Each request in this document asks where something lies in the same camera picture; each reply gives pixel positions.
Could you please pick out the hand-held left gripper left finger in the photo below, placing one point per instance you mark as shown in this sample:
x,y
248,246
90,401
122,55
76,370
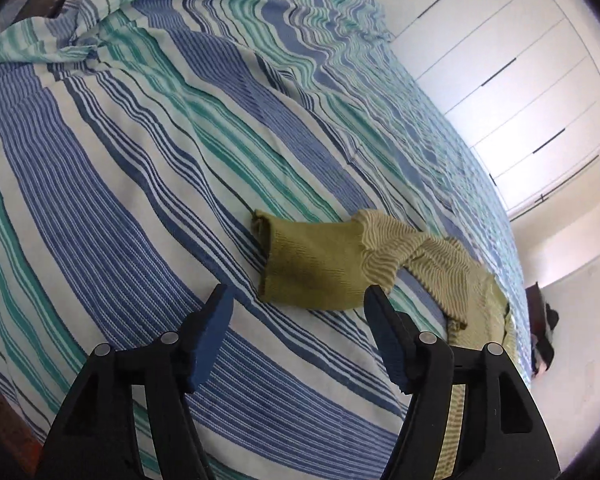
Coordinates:
x,y
211,339

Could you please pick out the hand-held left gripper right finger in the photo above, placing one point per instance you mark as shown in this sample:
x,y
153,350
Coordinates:
x,y
384,340

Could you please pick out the green striped knit cardigan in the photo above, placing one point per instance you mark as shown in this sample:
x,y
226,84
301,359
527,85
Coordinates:
x,y
310,270

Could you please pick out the pile of clothes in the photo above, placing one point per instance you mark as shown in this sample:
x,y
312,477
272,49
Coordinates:
x,y
547,340

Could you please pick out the dark wooden dresser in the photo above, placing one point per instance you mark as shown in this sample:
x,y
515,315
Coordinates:
x,y
534,300

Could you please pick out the blue green striped bedspread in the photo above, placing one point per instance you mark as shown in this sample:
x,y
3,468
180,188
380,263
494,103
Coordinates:
x,y
130,185

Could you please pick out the white wardrobe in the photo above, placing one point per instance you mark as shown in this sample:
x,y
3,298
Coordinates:
x,y
505,35

